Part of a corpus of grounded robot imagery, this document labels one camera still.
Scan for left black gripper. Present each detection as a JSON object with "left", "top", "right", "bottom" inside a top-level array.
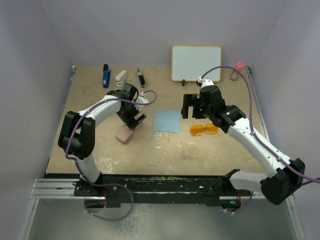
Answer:
[{"left": 116, "top": 101, "right": 146, "bottom": 131}]

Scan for pink glasses case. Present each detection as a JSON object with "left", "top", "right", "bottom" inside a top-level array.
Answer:
[{"left": 115, "top": 123, "right": 142, "bottom": 144}]

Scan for blue cleaning cloth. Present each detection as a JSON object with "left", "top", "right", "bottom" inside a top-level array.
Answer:
[{"left": 153, "top": 109, "right": 180, "bottom": 134}]

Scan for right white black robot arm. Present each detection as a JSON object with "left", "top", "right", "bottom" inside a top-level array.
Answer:
[{"left": 181, "top": 85, "right": 306, "bottom": 205}]

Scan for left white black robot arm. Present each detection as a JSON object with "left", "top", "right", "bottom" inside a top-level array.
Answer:
[{"left": 58, "top": 83, "right": 151, "bottom": 196}]

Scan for orange sunglasses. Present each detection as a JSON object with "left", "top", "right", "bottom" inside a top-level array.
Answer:
[{"left": 190, "top": 123, "right": 219, "bottom": 137}]

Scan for small whiteboard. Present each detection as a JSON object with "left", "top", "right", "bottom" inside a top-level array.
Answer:
[{"left": 171, "top": 45, "right": 222, "bottom": 82}]

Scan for white stapler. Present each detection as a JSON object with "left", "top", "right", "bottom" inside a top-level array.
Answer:
[{"left": 115, "top": 70, "right": 128, "bottom": 87}]

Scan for blue black stapler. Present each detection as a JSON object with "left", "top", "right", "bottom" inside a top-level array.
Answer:
[{"left": 102, "top": 63, "right": 111, "bottom": 88}]

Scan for pink capped small bottle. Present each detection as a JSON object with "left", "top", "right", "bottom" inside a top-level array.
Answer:
[{"left": 230, "top": 61, "right": 245, "bottom": 81}]

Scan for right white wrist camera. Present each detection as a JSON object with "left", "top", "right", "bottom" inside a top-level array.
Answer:
[{"left": 196, "top": 76, "right": 215, "bottom": 99}]

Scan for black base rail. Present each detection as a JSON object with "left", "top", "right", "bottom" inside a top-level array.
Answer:
[{"left": 73, "top": 174, "right": 250, "bottom": 209}]

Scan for aluminium frame rail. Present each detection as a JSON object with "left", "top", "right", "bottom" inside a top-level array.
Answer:
[{"left": 29, "top": 64, "right": 306, "bottom": 240}]

